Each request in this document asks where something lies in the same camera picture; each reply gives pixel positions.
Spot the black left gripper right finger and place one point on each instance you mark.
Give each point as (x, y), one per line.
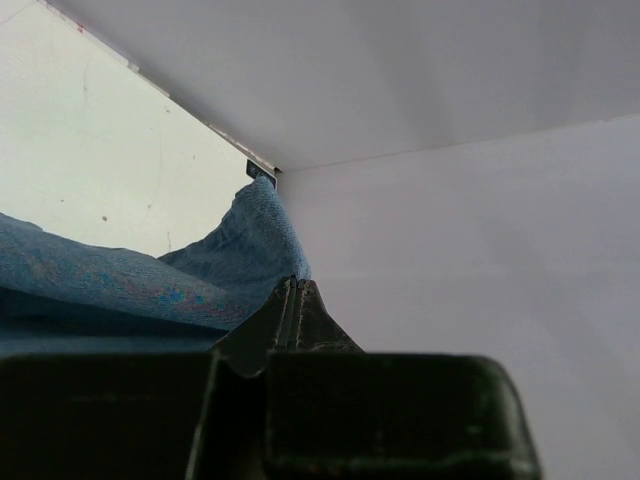
(314, 329)

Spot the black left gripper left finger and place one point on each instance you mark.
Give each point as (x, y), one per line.
(245, 350)

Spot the blue cloth napkin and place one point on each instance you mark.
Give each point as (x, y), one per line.
(59, 295)

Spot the left blue corner label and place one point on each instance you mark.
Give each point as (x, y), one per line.
(255, 170)

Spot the aluminium table edge rail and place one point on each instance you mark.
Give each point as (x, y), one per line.
(152, 78)

